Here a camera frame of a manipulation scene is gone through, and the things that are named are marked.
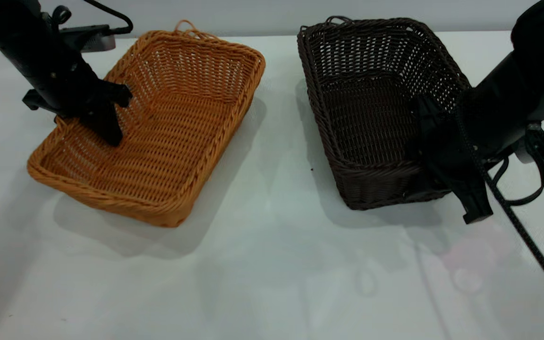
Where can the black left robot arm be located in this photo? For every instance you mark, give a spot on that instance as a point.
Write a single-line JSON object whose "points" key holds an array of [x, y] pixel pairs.
{"points": [[17, 38]]}

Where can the dark brown wicker basket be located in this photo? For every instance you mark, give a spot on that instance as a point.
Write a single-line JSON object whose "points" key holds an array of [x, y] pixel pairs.
{"points": [[366, 118]]}

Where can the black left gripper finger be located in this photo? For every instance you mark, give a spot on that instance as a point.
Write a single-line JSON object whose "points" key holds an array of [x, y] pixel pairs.
{"points": [[106, 127]]}

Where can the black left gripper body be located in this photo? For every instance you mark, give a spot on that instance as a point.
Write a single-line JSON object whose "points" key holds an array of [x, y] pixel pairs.
{"points": [[78, 97]]}

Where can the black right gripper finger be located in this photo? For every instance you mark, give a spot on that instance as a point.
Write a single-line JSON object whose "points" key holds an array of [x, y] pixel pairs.
{"points": [[475, 203]]}

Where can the black silver base device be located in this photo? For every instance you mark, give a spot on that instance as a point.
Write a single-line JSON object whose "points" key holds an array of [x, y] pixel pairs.
{"points": [[90, 38]]}

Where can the orange-brown wicker basket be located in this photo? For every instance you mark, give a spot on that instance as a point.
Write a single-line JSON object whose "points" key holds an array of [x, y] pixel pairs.
{"points": [[173, 141]]}

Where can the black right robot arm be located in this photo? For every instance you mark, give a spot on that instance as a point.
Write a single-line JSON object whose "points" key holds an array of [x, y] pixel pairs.
{"points": [[527, 71]]}

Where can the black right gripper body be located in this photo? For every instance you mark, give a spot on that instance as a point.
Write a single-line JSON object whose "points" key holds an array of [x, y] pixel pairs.
{"points": [[446, 141]]}

